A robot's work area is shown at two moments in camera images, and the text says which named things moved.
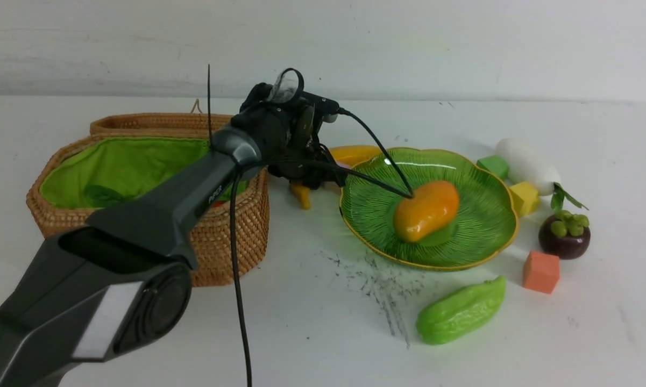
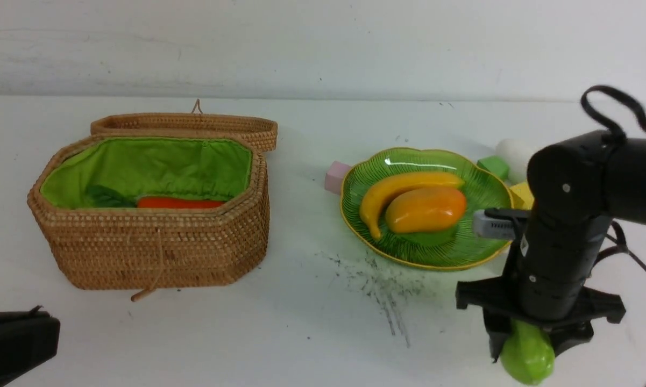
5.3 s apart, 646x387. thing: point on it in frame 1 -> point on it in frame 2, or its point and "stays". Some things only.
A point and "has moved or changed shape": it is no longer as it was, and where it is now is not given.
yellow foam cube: x=525 y=199 stays
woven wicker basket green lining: x=85 y=173 stays
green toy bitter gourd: x=462 y=313 -> x=527 y=355
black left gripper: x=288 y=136 -> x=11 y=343
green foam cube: x=496 y=164 stays
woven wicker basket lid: x=162 y=124 stays
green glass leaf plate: x=487 y=223 stays
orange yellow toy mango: x=418 y=218 has moved or changed shape
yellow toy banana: x=347 y=155 -> x=373 y=208
